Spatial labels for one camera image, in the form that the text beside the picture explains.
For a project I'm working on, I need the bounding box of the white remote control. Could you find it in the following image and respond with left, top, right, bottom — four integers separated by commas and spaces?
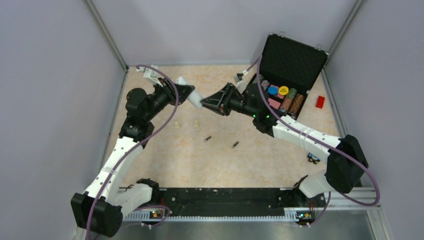
176, 76, 203, 110

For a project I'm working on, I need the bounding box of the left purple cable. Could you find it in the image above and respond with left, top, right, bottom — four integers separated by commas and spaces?
85, 64, 180, 240

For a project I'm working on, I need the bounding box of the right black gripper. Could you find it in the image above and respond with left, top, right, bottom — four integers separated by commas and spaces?
200, 83, 258, 119

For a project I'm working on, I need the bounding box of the yellow big blind chip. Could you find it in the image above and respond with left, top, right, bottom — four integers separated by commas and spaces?
278, 86, 289, 96

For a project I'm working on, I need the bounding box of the purple cable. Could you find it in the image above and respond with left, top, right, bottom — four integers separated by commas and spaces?
243, 55, 381, 228
85, 64, 180, 240

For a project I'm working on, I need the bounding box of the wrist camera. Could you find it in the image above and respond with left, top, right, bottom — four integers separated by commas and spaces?
233, 69, 249, 85
136, 65, 163, 87

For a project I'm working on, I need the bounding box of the blue round chip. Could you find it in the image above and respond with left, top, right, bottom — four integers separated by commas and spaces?
267, 86, 279, 95

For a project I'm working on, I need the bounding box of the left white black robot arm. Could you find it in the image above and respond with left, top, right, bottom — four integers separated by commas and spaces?
70, 82, 195, 237

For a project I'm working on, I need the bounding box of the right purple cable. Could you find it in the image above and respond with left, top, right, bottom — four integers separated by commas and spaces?
243, 55, 381, 228

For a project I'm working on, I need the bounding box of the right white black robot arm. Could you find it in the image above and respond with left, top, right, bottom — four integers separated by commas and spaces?
200, 83, 368, 206

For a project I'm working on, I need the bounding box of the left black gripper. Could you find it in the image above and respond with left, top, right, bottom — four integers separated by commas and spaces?
144, 77, 196, 121

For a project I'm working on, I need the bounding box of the pink card deck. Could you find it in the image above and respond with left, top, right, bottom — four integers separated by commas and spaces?
268, 98, 282, 110

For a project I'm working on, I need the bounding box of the brown orange chip stack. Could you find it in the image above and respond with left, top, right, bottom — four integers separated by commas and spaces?
288, 94, 305, 119

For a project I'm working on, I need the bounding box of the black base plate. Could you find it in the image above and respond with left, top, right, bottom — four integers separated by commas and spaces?
129, 187, 327, 218

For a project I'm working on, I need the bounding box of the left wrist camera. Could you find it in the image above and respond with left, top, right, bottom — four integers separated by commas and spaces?
136, 65, 163, 87

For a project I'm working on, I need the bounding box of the black poker chip case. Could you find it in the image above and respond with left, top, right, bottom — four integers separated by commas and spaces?
259, 33, 329, 120

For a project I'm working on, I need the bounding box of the red toy brick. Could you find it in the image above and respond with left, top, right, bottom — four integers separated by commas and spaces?
315, 95, 326, 109

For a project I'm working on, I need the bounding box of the green red chip stack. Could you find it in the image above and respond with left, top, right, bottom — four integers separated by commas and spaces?
278, 88, 298, 113

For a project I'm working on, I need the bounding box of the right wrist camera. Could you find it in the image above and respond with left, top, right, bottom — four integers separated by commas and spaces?
233, 69, 249, 85

